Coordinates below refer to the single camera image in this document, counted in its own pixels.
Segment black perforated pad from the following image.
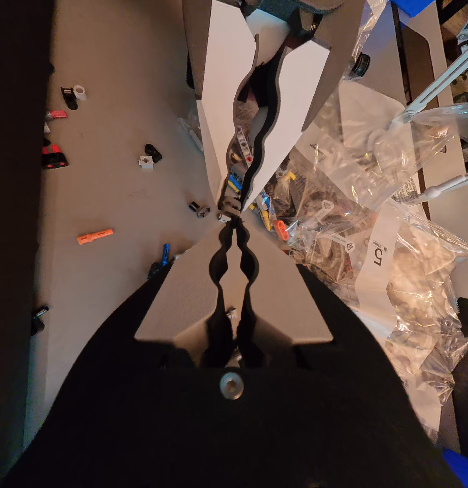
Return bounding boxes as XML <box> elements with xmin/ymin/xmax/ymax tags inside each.
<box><xmin>0</xmin><ymin>0</ymin><xmax>56</xmax><ymax>466</ymax></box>

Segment black lego piece, red pins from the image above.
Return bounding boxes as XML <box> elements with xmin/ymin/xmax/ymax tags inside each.
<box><xmin>41</xmin><ymin>144</ymin><xmax>69</xmax><ymax>170</ymax></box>

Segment orange lego pin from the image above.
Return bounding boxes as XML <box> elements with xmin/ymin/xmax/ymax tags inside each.
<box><xmin>77</xmin><ymin>228</ymin><xmax>114</xmax><ymax>246</ymax></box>

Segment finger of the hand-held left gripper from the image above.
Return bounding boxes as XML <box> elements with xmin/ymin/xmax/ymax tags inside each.
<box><xmin>239</xmin><ymin>39</ymin><xmax>331</xmax><ymax>212</ymax></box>
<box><xmin>196</xmin><ymin>0</ymin><xmax>260</xmax><ymax>209</ymax></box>

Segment metal rod with white tip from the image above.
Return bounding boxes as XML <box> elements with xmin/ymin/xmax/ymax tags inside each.
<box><xmin>426</xmin><ymin>172</ymin><xmax>468</xmax><ymax>200</ymax></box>

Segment blue plastic bin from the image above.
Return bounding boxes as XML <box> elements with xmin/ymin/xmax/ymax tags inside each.
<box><xmin>398</xmin><ymin>0</ymin><xmax>437</xmax><ymax>17</ymax></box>
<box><xmin>441</xmin><ymin>448</ymin><xmax>468</xmax><ymax>488</ymax></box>

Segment pile of clear lego bags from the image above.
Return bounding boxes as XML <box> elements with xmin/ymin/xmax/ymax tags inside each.
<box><xmin>283</xmin><ymin>76</ymin><xmax>468</xmax><ymax>443</ymax></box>

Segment small black clip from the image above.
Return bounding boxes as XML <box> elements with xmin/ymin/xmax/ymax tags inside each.
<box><xmin>31</xmin><ymin>306</ymin><xmax>50</xmax><ymax>336</ymax></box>

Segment black connector with white pin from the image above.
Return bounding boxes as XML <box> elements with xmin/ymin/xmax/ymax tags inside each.
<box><xmin>60</xmin><ymin>86</ymin><xmax>87</xmax><ymax>111</ymax></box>

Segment grey connector with black pin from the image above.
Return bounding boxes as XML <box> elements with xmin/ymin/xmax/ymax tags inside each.
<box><xmin>218</xmin><ymin>196</ymin><xmax>243</xmax><ymax>223</ymax></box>

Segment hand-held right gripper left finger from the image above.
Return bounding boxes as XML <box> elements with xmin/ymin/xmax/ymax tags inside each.
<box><xmin>134</xmin><ymin>222</ymin><xmax>234</xmax><ymax>368</ymax></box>

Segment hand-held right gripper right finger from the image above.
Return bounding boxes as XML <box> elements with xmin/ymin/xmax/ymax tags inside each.
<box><xmin>235</xmin><ymin>222</ymin><xmax>333</xmax><ymax>368</ymax></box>

